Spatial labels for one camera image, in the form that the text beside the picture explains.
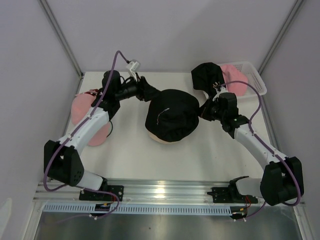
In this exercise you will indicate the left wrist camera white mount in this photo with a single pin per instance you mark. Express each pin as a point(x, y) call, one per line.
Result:
point(132, 67)

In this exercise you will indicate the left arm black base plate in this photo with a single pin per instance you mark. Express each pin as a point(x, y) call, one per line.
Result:
point(101, 193)

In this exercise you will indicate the black bucket hat white stitching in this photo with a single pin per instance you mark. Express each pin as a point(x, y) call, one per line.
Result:
point(172, 115)

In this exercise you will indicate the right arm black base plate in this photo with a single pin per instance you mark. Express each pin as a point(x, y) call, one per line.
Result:
point(230, 194)

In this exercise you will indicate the pink bucket hat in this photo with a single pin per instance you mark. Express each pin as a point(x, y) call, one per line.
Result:
point(231, 75)

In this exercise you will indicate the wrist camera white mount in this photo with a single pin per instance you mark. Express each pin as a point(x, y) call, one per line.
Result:
point(132, 67)
point(220, 89)

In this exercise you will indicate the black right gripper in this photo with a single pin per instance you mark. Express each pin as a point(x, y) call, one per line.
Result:
point(203, 109)

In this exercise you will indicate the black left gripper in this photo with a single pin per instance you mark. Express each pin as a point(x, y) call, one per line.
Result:
point(144, 91)

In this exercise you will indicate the red baseball cap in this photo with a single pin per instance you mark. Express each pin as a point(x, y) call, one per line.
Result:
point(93, 92)

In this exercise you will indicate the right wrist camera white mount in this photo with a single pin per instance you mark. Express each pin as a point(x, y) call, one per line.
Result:
point(220, 89)

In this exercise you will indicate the white plastic basket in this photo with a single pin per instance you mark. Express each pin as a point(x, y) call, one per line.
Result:
point(254, 79)

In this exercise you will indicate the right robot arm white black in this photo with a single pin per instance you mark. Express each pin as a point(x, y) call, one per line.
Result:
point(282, 179)

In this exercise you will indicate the beige bucket hat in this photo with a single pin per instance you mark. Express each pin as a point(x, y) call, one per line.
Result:
point(158, 140)

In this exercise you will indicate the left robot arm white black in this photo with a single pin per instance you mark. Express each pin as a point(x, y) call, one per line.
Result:
point(62, 160)

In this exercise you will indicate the black wire hat stand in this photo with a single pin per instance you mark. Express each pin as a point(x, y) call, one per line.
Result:
point(111, 129)

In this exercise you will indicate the aluminium corner post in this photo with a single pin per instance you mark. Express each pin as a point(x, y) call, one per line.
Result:
point(293, 12)
point(48, 12)

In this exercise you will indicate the right aluminium corner post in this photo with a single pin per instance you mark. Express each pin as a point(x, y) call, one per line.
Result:
point(293, 12)

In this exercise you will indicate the left aluminium corner post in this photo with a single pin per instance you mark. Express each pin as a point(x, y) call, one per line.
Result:
point(48, 12)

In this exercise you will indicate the white slotted cable duct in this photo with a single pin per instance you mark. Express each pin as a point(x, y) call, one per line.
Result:
point(146, 209)

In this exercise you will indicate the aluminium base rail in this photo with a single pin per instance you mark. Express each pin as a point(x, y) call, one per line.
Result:
point(158, 192)

